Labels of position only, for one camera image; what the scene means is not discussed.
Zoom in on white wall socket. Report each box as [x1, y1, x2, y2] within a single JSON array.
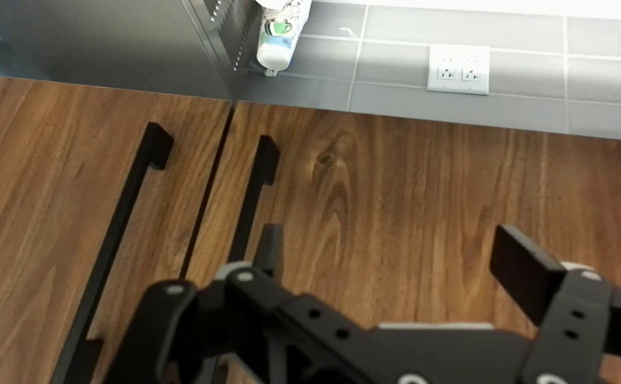
[[426, 44, 491, 96]]

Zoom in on wooden cabinet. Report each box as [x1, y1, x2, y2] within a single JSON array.
[[0, 74, 621, 384]]

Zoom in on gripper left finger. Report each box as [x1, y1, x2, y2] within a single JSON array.
[[102, 224, 399, 384]]

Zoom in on grey metal appliance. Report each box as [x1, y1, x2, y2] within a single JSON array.
[[0, 0, 264, 103]]

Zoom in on black bar door handle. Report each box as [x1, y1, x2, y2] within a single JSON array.
[[49, 122, 175, 384], [196, 134, 281, 384]]

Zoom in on wooden cabinet door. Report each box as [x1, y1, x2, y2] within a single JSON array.
[[0, 74, 235, 384], [180, 101, 621, 384]]

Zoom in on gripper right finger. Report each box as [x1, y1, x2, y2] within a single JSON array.
[[489, 224, 621, 384]]

